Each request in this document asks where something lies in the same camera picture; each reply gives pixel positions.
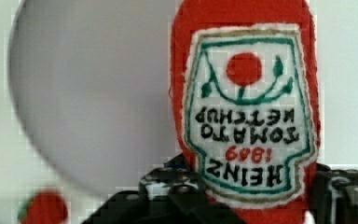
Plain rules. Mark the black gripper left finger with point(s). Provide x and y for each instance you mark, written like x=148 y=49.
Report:
x=170 y=194

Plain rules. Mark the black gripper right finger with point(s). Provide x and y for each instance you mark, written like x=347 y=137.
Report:
x=334 y=196

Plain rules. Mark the red plush ketchup bottle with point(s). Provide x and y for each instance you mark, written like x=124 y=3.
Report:
x=245 y=103

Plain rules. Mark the grey oval plate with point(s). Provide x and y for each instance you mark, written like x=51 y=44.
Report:
x=90 y=83

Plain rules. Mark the small red plush tomato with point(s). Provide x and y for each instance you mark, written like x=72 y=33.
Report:
x=44 y=207

